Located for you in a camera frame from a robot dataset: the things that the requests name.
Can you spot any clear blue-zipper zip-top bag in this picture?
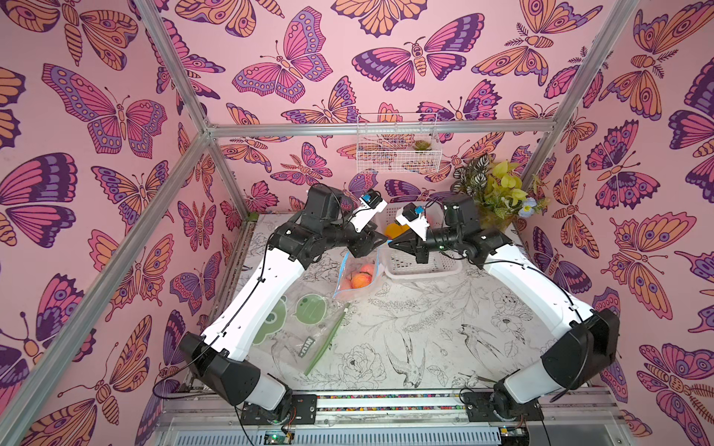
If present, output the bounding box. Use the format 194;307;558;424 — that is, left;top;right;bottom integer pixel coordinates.
333;248;385;302

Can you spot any orange-red peach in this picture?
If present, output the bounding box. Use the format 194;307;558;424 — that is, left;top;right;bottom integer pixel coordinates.
351;272;373;289

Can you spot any yellow peach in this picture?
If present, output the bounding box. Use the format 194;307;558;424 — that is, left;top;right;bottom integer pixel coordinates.
384;223;409;240

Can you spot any clear green-zipper zip-top bag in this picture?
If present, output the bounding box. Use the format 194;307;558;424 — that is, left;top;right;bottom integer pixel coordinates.
252;293;350;375

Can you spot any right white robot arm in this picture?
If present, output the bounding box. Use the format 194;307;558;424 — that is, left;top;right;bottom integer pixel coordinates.
389;194;620;421

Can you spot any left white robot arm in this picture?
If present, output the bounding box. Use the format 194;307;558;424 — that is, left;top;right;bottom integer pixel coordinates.
180;183;387;413

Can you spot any potted artificial plant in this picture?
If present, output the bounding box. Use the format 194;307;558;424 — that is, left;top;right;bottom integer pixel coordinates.
451;154;550;230

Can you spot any pink plastic basket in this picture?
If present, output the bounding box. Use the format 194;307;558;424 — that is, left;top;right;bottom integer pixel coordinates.
372;201;464;282

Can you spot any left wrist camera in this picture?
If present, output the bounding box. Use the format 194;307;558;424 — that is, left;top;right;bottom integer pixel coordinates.
348;189;388;233

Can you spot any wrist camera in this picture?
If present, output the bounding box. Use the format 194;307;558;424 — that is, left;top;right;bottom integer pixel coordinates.
395;203;430;241
348;189;388;233

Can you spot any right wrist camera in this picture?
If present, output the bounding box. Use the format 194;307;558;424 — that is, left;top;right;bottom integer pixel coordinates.
395;203;430;241

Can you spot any white wire wall basket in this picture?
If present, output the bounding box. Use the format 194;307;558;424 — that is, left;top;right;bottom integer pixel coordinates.
354;113;443;176

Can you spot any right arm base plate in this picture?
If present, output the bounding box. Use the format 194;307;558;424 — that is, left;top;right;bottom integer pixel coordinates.
459;390;544;423

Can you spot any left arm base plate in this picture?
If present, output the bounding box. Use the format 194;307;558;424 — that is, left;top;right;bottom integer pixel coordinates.
240;392;318;426

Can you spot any aluminium frame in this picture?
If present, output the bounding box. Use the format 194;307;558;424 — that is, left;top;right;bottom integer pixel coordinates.
0;0;643;446

